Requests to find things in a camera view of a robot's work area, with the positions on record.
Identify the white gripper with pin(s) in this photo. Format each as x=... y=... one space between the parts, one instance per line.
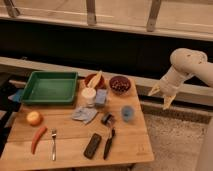
x=170 y=84

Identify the yellow banana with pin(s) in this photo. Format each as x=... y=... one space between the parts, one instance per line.
x=95 y=80

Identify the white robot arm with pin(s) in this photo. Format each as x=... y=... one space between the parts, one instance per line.
x=185 y=63

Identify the small blue plastic cup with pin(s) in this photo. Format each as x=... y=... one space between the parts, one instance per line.
x=127 y=113

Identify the white plastic cup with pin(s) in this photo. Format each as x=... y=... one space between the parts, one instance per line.
x=89 y=95

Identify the dark bowl with berries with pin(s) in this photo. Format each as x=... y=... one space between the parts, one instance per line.
x=119 y=84

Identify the small black clip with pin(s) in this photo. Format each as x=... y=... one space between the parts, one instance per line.
x=108 y=119

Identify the red bowl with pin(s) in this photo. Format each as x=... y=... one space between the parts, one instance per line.
x=100 y=85

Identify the blue sponge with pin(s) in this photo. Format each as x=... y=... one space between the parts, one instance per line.
x=100 y=98

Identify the crumpled grey cloth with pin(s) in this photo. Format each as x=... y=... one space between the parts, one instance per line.
x=84 y=114

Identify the black remote control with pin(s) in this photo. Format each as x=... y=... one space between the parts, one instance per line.
x=92 y=146

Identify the silver fork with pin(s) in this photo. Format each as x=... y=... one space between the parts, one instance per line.
x=54 y=134

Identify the green plastic tray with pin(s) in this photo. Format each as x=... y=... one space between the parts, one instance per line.
x=50 y=88

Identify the red apple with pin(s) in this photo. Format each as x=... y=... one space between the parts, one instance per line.
x=34 y=118

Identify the blue object left of table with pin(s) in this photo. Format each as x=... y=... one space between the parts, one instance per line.
x=17 y=96

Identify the black handled knife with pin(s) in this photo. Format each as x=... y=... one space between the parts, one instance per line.
x=108 y=144

